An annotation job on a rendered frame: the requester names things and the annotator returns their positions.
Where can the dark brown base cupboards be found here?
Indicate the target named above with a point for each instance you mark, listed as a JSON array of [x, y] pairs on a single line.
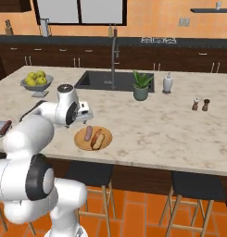
[[179, 60]]

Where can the tan bottle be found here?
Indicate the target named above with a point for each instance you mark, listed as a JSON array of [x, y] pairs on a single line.
[[110, 31]]

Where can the green plant in grey pot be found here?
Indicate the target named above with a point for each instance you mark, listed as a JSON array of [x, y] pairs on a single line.
[[141, 92]]

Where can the black-framed window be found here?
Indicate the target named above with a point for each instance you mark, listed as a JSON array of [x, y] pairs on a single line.
[[81, 10]]

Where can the grey jug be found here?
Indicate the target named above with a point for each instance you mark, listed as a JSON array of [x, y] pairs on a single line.
[[45, 28]]

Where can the dark-capped wooden pepper shaker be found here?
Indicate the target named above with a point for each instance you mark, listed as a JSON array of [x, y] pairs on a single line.
[[205, 106]]

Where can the dark brown wall cupboard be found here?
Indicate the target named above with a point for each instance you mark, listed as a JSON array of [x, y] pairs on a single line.
[[13, 4]]

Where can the hob with pale grates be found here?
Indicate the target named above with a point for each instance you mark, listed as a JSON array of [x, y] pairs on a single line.
[[158, 40]]

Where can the dark sink basin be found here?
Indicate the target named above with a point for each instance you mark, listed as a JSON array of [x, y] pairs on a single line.
[[96, 79]]

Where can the grey footed fruit bowl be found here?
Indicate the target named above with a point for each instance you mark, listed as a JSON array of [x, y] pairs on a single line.
[[37, 88]]

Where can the tan hot dog bun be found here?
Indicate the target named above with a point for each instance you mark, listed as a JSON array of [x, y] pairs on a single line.
[[98, 141]]

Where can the pink sausage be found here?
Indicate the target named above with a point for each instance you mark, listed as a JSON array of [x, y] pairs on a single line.
[[88, 133]]

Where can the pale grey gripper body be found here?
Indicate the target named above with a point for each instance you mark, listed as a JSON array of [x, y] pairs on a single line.
[[85, 116]]

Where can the round wooden plate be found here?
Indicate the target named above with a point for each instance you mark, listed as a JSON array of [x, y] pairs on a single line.
[[107, 139]]

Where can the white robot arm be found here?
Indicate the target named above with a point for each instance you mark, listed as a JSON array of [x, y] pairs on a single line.
[[25, 135]]

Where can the dark-necked bottle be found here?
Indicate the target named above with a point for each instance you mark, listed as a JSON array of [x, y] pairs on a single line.
[[115, 31]]

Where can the grey wall socket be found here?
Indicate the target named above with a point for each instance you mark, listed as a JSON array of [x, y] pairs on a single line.
[[184, 22]]

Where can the wooden knife block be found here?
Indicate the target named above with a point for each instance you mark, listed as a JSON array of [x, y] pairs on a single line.
[[8, 29]]

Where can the dark brown sausage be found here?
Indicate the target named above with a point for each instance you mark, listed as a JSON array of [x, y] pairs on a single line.
[[5, 127]]

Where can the grey tall tap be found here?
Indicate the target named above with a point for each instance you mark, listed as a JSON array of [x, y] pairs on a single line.
[[113, 61]]

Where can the white cup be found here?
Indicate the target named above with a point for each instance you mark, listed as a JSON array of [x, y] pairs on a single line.
[[219, 5]]

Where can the dark wall shelf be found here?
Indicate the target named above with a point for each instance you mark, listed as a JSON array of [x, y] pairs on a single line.
[[210, 10]]

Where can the white soap dispenser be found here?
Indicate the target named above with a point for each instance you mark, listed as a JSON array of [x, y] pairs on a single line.
[[167, 84]]

